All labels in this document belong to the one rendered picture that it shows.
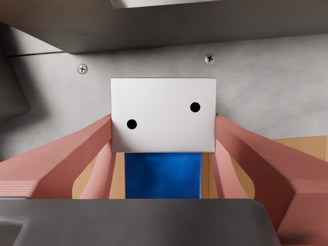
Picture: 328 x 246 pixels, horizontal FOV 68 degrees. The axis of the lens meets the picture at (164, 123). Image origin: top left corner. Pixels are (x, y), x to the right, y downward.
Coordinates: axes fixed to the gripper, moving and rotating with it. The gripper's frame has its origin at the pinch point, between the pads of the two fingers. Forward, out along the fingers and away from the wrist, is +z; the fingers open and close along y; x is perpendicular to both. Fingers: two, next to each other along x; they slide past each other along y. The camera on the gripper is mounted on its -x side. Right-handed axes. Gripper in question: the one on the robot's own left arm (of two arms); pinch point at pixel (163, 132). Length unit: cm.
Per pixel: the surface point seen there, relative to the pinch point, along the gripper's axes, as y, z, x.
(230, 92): -4.6, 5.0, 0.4
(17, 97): 9.4, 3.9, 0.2
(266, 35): -6.5, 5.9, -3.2
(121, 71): 2.8, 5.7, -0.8
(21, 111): 9.2, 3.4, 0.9
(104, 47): 3.7, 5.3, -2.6
